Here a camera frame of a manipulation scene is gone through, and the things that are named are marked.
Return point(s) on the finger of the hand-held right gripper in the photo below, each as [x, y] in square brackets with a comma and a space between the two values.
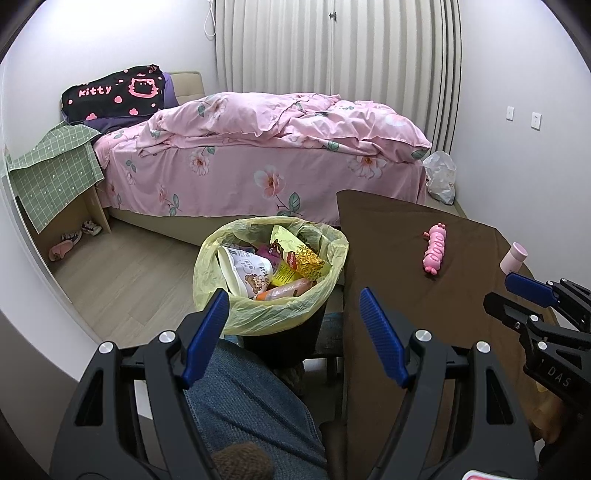
[528, 288]
[508, 311]

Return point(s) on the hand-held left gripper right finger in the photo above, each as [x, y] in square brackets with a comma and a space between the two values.
[385, 339]

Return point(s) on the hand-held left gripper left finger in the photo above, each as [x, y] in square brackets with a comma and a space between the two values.
[203, 341]

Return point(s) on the yellow trash bag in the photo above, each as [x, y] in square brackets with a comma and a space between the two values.
[207, 277]

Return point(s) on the black trash bin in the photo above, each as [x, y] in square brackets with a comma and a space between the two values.
[281, 346]

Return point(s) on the white bear print bag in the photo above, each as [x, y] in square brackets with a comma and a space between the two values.
[244, 274]

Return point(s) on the orange packet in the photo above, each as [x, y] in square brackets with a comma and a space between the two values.
[286, 290]

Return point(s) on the pink yellow packet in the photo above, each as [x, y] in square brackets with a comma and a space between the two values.
[265, 254]

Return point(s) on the red yellow snack packet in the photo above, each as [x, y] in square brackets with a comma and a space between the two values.
[300, 261]

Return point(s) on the pink cup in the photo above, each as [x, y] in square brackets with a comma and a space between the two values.
[512, 258]

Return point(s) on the person's leg in jeans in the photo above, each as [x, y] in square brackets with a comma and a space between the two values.
[249, 406]

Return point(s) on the pink caterpillar toy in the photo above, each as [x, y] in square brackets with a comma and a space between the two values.
[436, 251]

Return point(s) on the brown fuzzy slipper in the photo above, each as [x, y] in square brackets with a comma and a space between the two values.
[242, 461]
[292, 381]

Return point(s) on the brown table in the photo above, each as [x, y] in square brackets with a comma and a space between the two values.
[392, 240]

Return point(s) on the white plastic bag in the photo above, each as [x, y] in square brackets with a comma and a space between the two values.
[441, 177]

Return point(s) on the pair of white shoes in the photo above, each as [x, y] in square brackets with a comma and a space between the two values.
[91, 227]

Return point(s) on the bed with pink cover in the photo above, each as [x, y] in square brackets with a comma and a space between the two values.
[231, 180]

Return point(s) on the wooden nightstand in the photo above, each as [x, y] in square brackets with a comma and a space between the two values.
[69, 221]

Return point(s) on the green checked cloth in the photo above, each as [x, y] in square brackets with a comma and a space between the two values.
[51, 180]

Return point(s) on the pink floral duvet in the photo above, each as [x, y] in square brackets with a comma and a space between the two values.
[295, 120]

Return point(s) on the black cat print blanket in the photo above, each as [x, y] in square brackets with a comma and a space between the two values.
[111, 94]

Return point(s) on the white pleated curtain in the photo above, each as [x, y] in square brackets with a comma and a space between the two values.
[341, 46]

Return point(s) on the white wall socket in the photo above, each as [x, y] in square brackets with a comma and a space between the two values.
[535, 120]

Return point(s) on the white wall switch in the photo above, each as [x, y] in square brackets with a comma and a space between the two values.
[509, 113]

